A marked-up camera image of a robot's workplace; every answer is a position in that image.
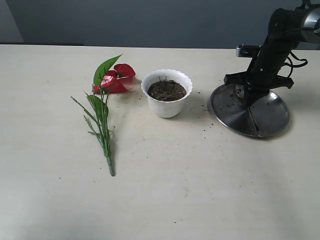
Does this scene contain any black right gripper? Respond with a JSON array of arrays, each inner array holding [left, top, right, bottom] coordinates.
[[223, 38, 299, 90]]

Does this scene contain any stainless steel spork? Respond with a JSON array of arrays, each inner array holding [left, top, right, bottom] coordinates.
[[233, 83, 263, 138]]

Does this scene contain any artificial red flower stem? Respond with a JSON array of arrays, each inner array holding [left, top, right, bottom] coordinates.
[[71, 55, 136, 177]]

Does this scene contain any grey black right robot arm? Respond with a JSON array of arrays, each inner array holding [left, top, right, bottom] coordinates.
[[224, 0, 320, 91]]

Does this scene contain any dark soil in pot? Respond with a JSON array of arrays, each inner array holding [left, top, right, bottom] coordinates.
[[147, 80, 187, 102]]

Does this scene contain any white scalloped flower pot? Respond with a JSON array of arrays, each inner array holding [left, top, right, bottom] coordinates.
[[141, 69, 193, 119]]

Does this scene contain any round stainless steel plate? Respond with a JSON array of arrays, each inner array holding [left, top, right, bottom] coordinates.
[[208, 84, 290, 138]]

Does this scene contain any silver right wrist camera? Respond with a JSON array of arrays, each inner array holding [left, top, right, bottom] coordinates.
[[236, 44, 262, 58]]

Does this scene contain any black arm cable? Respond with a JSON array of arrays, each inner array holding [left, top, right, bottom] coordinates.
[[274, 27, 320, 78]]

